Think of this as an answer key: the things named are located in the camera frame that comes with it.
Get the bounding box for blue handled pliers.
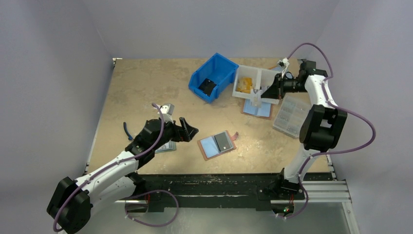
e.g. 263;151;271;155
123;122;133;141

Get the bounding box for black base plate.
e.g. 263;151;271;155
80;174;333;212

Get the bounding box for orange card holder in tray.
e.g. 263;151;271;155
236;77;254;94

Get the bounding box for blue plastic bin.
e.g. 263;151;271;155
188;53;239;103

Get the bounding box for black card in blue bin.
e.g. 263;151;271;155
198;78;216;97

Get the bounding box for clear plastic screw box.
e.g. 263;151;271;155
273;95;311;139

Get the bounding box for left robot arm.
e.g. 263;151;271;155
47;117;199;234

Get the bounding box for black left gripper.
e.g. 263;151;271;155
152;117;197;151

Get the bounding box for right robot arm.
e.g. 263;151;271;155
262;59;347;198

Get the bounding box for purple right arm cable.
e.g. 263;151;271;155
276;42;377;220

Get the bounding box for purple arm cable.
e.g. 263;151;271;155
276;42;377;220
52;103;180;233

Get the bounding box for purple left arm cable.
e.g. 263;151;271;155
52;103;180;233

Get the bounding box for card in white tray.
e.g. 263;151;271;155
260;85;271;94

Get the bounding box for dark grey card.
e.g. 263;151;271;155
213;131;234;153

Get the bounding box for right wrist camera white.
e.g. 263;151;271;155
277;58;290;78

